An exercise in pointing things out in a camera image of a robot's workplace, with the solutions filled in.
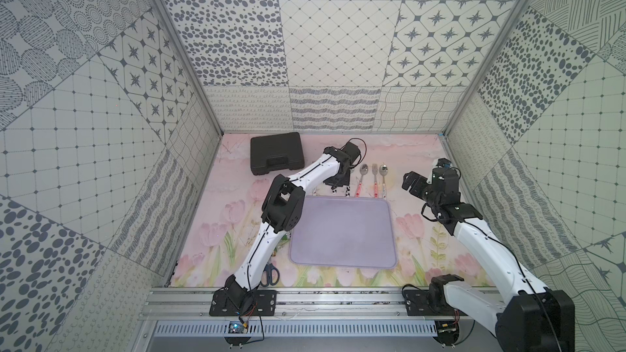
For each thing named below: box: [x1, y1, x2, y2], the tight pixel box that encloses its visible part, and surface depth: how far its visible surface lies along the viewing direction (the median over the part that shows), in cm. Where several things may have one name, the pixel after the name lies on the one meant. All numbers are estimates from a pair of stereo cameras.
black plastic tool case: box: [250, 132, 305, 176], surface depth 112 cm
